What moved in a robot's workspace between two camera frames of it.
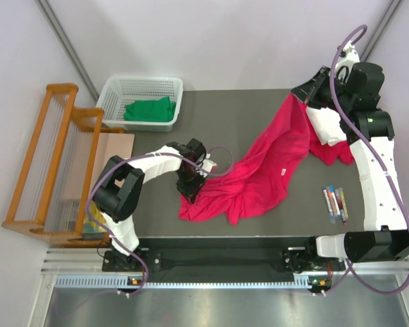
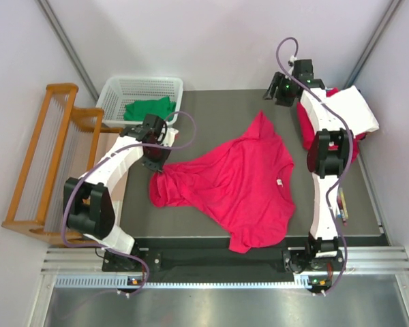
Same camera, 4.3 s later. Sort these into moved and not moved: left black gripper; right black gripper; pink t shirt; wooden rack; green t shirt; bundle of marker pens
Moved: right black gripper; pink t shirt; left black gripper
Not moved: bundle of marker pens; wooden rack; green t shirt
